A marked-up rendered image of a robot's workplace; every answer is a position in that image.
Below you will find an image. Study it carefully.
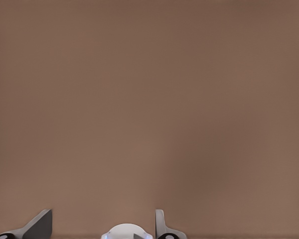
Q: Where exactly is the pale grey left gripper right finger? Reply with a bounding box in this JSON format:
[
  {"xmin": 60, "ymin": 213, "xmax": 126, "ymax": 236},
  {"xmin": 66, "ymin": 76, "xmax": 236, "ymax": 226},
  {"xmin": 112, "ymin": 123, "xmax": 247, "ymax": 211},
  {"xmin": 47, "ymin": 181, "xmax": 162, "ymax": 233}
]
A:
[{"xmin": 154, "ymin": 209, "xmax": 187, "ymax": 239}]

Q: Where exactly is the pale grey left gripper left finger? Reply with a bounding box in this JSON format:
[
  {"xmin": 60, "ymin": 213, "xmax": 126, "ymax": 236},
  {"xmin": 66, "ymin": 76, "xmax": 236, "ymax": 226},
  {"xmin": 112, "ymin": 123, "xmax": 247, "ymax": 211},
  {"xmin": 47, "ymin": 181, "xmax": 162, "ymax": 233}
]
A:
[{"xmin": 0, "ymin": 209, "xmax": 53, "ymax": 239}]

